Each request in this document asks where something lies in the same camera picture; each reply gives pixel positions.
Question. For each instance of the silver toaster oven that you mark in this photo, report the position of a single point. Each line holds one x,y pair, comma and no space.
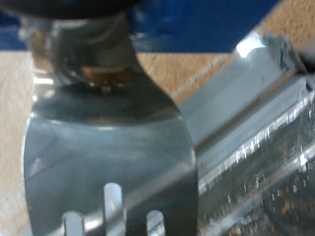
288,196

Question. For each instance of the metal spatula with blue block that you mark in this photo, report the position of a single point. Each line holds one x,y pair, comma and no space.
108,147

